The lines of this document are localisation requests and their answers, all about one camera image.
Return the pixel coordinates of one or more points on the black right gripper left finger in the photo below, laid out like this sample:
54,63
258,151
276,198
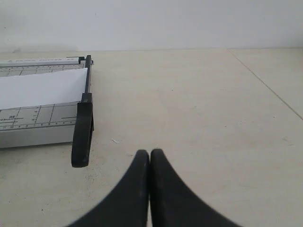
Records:
127,204

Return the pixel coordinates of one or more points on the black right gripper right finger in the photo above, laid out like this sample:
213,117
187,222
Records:
173,203

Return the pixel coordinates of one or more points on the white paper sheet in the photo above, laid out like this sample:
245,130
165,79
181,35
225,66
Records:
42,89

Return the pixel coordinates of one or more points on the black cutter blade arm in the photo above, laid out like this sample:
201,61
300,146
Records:
84,125

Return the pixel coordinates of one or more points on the grey paper cutter base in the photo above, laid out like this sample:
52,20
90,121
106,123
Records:
39,124

